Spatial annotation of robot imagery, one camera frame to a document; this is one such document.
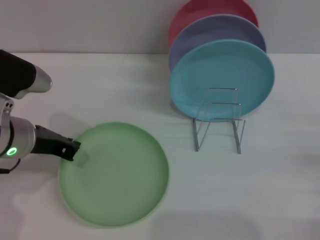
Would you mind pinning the green plate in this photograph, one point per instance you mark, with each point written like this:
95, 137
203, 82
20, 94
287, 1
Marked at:
117, 180

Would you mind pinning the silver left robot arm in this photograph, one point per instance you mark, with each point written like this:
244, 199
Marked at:
20, 135

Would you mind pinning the cyan plate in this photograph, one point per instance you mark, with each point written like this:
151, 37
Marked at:
220, 67

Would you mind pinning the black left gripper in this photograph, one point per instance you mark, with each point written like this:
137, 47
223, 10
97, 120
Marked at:
47, 142

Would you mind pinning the purple plate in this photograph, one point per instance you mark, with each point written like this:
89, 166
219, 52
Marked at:
212, 27

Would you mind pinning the red plate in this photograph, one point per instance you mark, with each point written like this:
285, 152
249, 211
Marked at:
200, 10

